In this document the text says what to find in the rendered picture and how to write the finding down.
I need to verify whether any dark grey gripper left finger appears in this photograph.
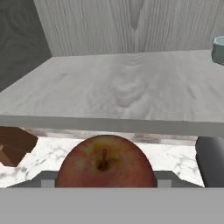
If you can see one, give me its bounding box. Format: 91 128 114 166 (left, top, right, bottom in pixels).
8 171 60 188

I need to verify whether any dark grey rounded object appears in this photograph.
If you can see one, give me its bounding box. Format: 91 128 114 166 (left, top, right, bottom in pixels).
194 136 224 188

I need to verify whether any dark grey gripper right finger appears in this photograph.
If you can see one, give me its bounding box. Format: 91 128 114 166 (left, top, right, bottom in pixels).
153 171 206 188

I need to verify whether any red apple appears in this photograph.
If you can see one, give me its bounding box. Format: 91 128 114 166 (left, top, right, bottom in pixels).
55 134 158 188

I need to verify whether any brown wooden block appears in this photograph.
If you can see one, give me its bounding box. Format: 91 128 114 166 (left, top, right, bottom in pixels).
0 126 39 168

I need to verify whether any pale teal bowl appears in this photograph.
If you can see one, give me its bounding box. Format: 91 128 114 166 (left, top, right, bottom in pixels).
211 35 224 66

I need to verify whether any pale grey wooden cabinet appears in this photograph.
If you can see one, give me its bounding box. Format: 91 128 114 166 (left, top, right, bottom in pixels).
0 0 224 138

